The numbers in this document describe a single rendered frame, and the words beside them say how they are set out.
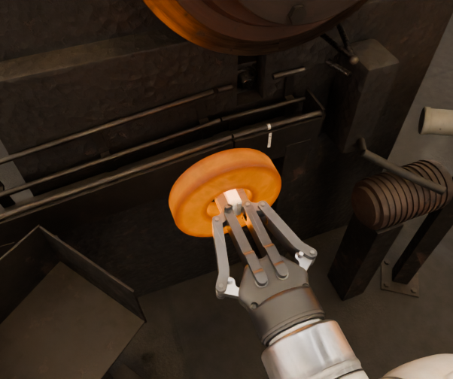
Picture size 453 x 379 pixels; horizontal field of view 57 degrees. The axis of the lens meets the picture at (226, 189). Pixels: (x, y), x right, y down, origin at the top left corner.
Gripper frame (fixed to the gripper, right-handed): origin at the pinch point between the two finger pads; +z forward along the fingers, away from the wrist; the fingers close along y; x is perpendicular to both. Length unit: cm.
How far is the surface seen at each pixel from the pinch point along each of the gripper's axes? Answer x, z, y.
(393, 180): -32, 10, 46
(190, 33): 9.1, 21.7, 2.7
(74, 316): -23.8, 0.5, -26.6
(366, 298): -85, -1, 50
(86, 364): -23.7, -7.7, -26.1
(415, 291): -83, -5, 65
